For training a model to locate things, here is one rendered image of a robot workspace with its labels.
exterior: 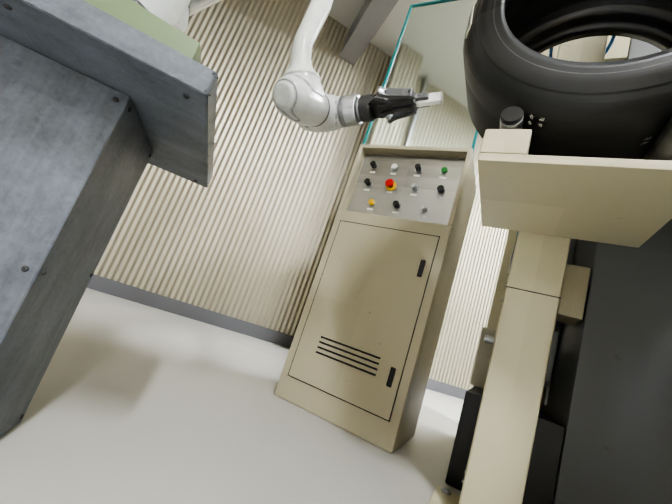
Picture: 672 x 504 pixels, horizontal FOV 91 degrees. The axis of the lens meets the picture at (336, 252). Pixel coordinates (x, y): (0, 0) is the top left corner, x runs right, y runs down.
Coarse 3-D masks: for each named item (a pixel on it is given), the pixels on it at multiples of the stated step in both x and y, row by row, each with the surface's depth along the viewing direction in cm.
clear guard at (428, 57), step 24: (456, 0) 179; (408, 24) 188; (432, 24) 180; (456, 24) 174; (408, 48) 182; (432, 48) 175; (456, 48) 169; (408, 72) 176; (432, 72) 170; (456, 72) 164; (456, 96) 159; (384, 120) 172; (408, 120) 166; (432, 120) 160; (456, 120) 155; (384, 144) 167; (408, 144) 161; (432, 144) 156; (456, 144) 151
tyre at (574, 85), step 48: (480, 0) 82; (528, 0) 95; (576, 0) 96; (624, 0) 92; (480, 48) 76; (528, 48) 69; (480, 96) 80; (528, 96) 69; (576, 96) 64; (624, 96) 61; (576, 144) 71; (624, 144) 68
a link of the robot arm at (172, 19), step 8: (144, 0) 62; (152, 0) 63; (160, 0) 64; (168, 0) 65; (176, 0) 67; (184, 0) 69; (152, 8) 63; (160, 8) 64; (168, 8) 66; (176, 8) 68; (184, 8) 70; (160, 16) 65; (168, 16) 67; (176, 16) 69
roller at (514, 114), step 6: (510, 108) 71; (516, 108) 70; (504, 114) 71; (510, 114) 70; (516, 114) 70; (522, 114) 69; (504, 120) 70; (510, 120) 70; (516, 120) 69; (522, 120) 70; (504, 126) 71; (510, 126) 70; (516, 126) 70
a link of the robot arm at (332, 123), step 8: (328, 96) 97; (336, 96) 101; (336, 104) 99; (328, 112) 97; (336, 112) 99; (328, 120) 99; (336, 120) 101; (304, 128) 107; (312, 128) 103; (320, 128) 102; (328, 128) 102; (336, 128) 104
